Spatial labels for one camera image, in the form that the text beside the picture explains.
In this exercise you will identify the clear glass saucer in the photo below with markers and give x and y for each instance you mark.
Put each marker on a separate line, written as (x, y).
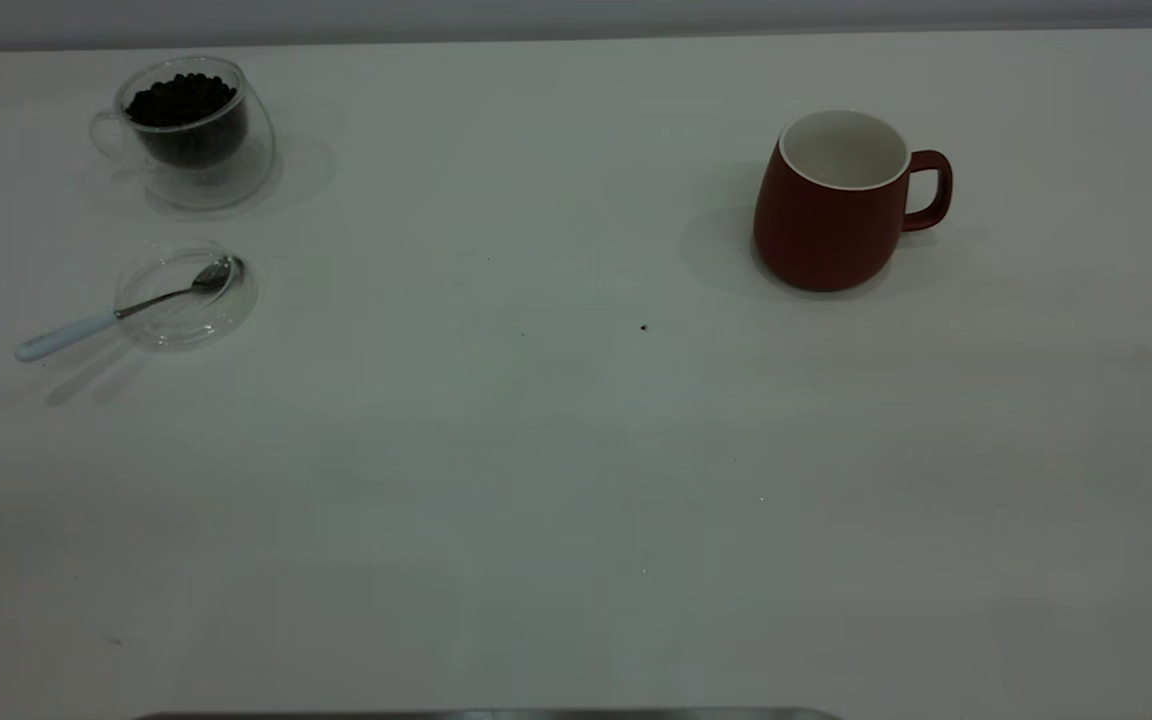
(186, 320)

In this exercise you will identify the red ceramic mug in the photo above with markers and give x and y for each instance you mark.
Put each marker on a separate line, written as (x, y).
(816, 235)

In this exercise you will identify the clear glass cup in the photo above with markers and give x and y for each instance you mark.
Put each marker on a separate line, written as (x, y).
(226, 170)

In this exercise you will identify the coffee beans in glass cup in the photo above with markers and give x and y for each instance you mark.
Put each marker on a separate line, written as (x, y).
(181, 100)

